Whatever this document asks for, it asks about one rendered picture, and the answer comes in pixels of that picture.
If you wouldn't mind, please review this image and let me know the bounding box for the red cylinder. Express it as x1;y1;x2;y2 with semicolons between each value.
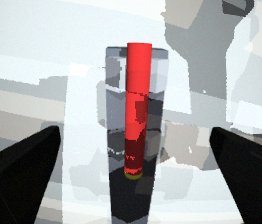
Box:
124;43;152;180

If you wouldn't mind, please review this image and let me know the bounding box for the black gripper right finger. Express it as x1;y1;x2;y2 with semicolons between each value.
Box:
208;127;262;224

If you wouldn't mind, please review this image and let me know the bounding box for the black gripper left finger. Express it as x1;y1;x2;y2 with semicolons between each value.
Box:
0;125;62;224

